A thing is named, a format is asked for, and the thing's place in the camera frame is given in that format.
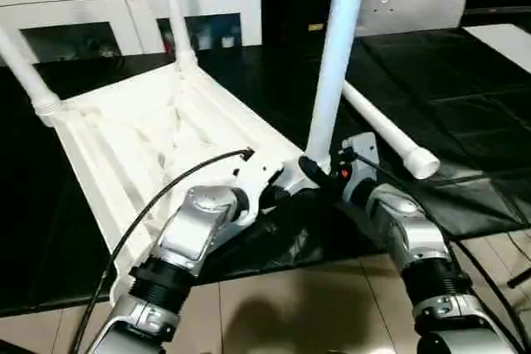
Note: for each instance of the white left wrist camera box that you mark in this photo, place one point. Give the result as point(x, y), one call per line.
point(253, 176)

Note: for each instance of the white sideboard with glass doors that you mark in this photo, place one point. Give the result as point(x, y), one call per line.
point(103, 1)

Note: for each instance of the white plastic table top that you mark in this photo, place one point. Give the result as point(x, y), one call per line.
point(145, 142)

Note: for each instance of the black metal rod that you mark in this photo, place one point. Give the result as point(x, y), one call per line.
point(520, 277)

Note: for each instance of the white flat board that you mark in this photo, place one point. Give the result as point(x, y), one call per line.
point(502, 45)

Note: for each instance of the white plastic table leg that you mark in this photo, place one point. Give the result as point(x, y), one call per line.
point(336, 59)
point(176, 10)
point(386, 126)
point(25, 76)

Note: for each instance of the light grey cushion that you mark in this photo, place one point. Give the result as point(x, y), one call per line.
point(415, 1)

